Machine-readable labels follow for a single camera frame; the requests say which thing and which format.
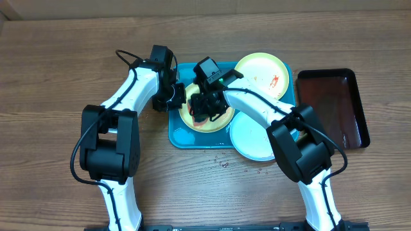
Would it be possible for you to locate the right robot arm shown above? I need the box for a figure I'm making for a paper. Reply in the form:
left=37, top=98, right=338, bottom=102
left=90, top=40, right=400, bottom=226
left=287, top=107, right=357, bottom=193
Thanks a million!
left=189, top=57, right=342, bottom=230

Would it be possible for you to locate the yellow plate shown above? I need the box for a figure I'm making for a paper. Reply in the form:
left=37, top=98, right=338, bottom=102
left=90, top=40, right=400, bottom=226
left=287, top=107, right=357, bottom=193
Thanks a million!
left=234, top=53, right=290, bottom=99
left=179, top=83, right=235, bottom=133

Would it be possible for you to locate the black rectangular tray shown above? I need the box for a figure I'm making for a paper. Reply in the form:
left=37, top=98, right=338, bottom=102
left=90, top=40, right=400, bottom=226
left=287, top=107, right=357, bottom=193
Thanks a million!
left=296, top=68, right=371, bottom=150

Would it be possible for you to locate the teal plastic tray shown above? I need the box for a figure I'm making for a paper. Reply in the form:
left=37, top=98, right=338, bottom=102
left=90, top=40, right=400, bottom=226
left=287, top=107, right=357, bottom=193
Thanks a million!
left=168, top=62, right=296, bottom=149

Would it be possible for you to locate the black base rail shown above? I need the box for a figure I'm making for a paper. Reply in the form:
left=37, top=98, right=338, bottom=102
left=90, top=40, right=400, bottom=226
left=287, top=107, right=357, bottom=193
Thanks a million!
left=84, top=221, right=370, bottom=231

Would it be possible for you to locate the yellow plate top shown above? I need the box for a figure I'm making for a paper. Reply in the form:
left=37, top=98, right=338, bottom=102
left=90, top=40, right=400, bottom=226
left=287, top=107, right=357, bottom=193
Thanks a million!
left=234, top=53, right=290, bottom=99

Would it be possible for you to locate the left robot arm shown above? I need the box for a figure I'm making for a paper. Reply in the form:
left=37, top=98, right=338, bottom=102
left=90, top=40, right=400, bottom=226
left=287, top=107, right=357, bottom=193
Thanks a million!
left=70, top=45, right=186, bottom=230

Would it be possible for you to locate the light blue plate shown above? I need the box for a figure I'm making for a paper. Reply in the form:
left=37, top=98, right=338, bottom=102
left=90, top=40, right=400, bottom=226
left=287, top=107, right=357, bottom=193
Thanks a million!
left=229, top=110, right=301, bottom=162

